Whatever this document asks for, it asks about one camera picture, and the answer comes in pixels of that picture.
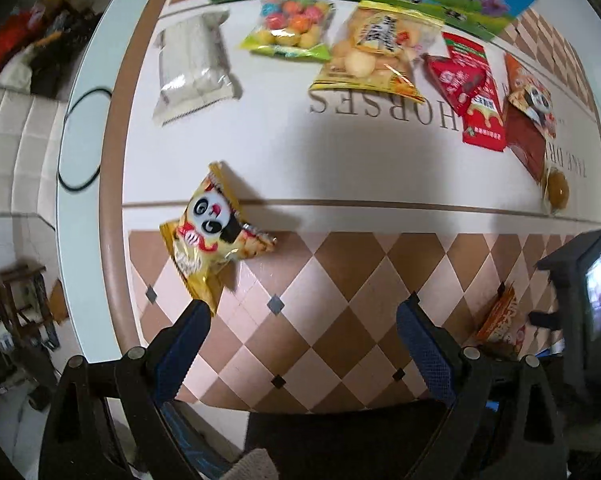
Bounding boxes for white cushioned sofa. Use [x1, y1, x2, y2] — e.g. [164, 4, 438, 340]
[0, 85, 74, 218]

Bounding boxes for yellow biscuit packet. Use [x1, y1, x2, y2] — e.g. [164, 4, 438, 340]
[309, 1, 446, 105]

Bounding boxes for black cable loop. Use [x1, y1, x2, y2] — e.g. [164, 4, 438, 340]
[56, 88, 114, 192]

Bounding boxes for printed tablecloth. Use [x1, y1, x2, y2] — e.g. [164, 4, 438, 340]
[98, 0, 601, 413]

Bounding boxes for red white bag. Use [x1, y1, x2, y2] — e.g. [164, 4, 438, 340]
[0, 7, 41, 83]

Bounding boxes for dark clothes pile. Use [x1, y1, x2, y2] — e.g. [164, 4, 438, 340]
[25, 0, 106, 98]

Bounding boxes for brown bun clear packet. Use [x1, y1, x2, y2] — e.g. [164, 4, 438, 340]
[541, 165, 571, 216]

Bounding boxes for colourful candy balls packet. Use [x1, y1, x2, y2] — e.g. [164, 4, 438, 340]
[239, 0, 335, 63]

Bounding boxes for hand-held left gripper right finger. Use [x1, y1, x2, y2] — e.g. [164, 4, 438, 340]
[397, 292, 569, 480]

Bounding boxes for white snack packet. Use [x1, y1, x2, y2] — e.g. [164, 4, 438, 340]
[153, 10, 242, 127]

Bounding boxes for wooden stool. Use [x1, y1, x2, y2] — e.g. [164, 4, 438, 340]
[0, 262, 61, 361]

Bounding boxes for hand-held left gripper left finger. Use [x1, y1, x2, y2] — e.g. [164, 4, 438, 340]
[38, 299, 216, 480]

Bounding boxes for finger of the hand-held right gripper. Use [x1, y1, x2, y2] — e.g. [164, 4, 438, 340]
[528, 311, 564, 331]

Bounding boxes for dark red snack packet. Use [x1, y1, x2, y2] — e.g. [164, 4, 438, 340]
[503, 102, 551, 183]

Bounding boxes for yellow panda snack packet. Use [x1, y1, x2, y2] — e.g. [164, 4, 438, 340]
[159, 161, 277, 317]

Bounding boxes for orange panda snack packet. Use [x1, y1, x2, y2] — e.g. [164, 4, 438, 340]
[503, 53, 559, 141]

